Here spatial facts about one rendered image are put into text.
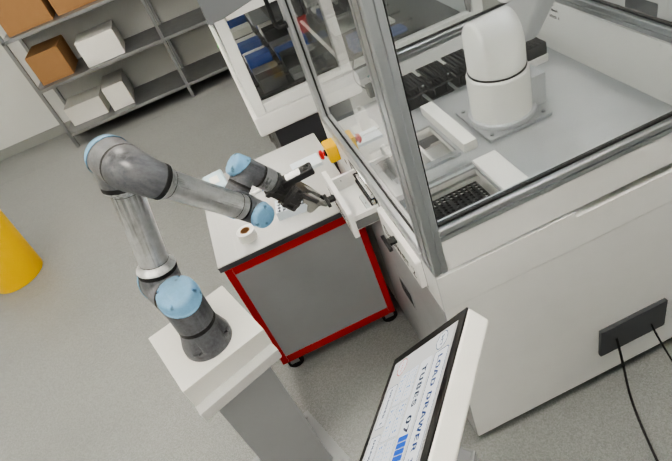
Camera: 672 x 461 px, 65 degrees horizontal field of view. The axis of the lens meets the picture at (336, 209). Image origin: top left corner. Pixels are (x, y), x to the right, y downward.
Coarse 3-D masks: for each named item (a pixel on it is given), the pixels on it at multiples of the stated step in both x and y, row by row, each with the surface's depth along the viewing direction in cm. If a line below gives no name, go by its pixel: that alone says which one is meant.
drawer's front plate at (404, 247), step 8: (384, 216) 164; (384, 224) 167; (392, 224) 160; (392, 232) 159; (400, 240) 154; (400, 248) 158; (408, 248) 151; (408, 256) 151; (416, 256) 148; (408, 264) 157; (416, 264) 146; (416, 272) 150; (424, 280) 151
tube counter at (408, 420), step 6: (414, 414) 93; (408, 420) 94; (402, 426) 95; (408, 426) 92; (402, 432) 93; (408, 432) 91; (402, 438) 92; (396, 444) 93; (402, 444) 90; (396, 450) 91; (402, 450) 89; (396, 456) 90
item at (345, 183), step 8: (336, 176) 193; (344, 176) 193; (352, 176) 194; (336, 184) 194; (344, 184) 195; (352, 184) 196; (344, 192) 194; (352, 192) 193; (360, 192) 192; (344, 200) 191; (352, 200) 190; (360, 200) 188; (352, 208) 186; (360, 208) 185; (368, 208) 174; (376, 208) 174; (360, 216) 174; (368, 216) 175; (376, 216) 176; (360, 224) 176; (368, 224) 177
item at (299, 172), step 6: (300, 168) 172; (306, 168) 171; (312, 168) 170; (288, 174) 172; (294, 174) 171; (300, 174) 170; (306, 174) 170; (312, 174) 171; (282, 180) 171; (288, 180) 170; (294, 180) 171; (300, 180) 171; (282, 186) 171; (288, 186) 171
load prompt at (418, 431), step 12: (444, 348) 96; (444, 360) 93; (432, 372) 95; (432, 384) 92; (432, 396) 90; (420, 408) 92; (420, 420) 89; (420, 432) 86; (408, 444) 88; (420, 444) 84; (408, 456) 85
